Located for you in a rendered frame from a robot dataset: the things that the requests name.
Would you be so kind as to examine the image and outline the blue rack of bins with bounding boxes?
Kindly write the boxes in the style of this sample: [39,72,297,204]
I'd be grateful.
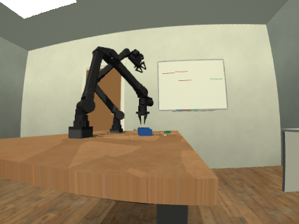
[138,127,152,136]

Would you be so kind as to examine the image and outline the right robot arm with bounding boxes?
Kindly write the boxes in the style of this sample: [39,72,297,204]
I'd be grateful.
[68,46,154,130]

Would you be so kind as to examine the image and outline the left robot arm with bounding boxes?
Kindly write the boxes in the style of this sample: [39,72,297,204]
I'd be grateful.
[95,49,144,131]

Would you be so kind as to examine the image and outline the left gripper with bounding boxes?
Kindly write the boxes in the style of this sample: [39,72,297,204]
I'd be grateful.
[132,58,146,73]

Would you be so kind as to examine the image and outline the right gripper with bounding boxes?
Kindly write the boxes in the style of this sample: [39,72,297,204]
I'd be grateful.
[136,105,150,124]

